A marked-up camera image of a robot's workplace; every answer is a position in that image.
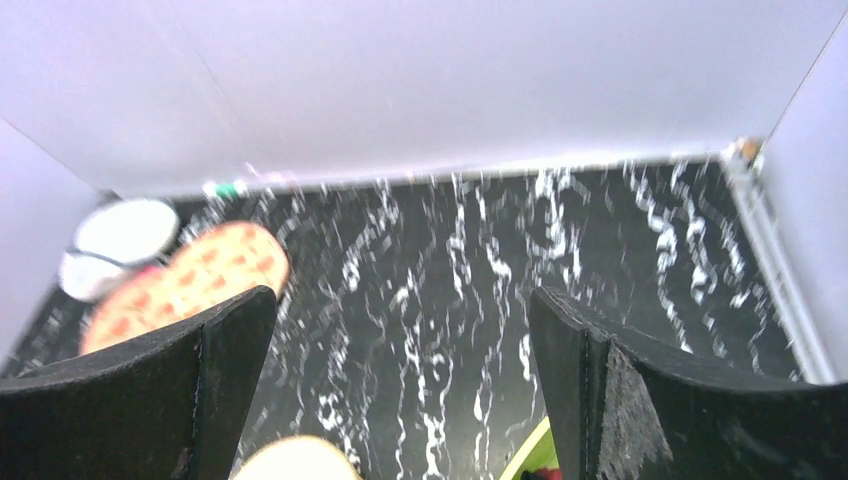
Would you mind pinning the green plastic basin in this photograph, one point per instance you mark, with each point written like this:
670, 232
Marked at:
537, 451

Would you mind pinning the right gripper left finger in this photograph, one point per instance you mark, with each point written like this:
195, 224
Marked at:
168, 404

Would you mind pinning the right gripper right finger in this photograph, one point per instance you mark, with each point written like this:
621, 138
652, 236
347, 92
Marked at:
624, 405

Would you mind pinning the bright red black-trimmed bra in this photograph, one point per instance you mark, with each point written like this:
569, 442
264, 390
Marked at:
542, 474

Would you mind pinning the white mesh laundry bag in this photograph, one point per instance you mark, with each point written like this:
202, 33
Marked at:
298, 457

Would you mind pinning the floral mesh laundry bag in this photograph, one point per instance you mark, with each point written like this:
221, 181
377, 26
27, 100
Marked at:
222, 262

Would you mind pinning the small white grey-trimmed laundry bag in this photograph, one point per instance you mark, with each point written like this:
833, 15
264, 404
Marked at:
114, 243

